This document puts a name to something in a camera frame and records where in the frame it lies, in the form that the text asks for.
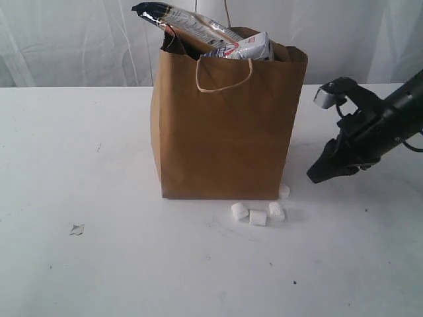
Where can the white blue milk carton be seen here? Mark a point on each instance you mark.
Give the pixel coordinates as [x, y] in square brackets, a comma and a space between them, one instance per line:
[256, 47]

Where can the long noodle package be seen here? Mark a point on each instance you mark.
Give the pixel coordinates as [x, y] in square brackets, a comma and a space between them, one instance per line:
[186, 25]

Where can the brown paper shopping bag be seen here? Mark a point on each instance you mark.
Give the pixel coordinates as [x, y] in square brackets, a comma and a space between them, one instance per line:
[220, 128]

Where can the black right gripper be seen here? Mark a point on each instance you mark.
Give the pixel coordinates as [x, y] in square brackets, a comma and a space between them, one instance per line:
[360, 144]

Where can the white marshmallow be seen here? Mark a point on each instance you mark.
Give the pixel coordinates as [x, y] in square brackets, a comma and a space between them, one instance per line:
[277, 212]
[257, 218]
[239, 211]
[284, 191]

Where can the small torn paper scrap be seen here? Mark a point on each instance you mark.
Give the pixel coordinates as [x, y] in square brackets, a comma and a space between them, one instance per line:
[77, 230]

